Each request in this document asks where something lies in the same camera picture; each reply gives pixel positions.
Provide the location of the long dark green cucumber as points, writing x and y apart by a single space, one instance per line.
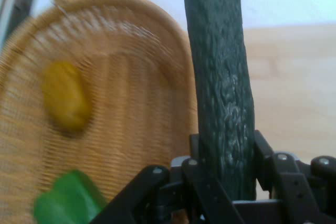
220 77

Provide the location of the green bell pepper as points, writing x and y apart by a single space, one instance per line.
68 203

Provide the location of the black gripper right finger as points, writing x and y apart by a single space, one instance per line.
296 190

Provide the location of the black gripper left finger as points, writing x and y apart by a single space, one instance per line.
202 190

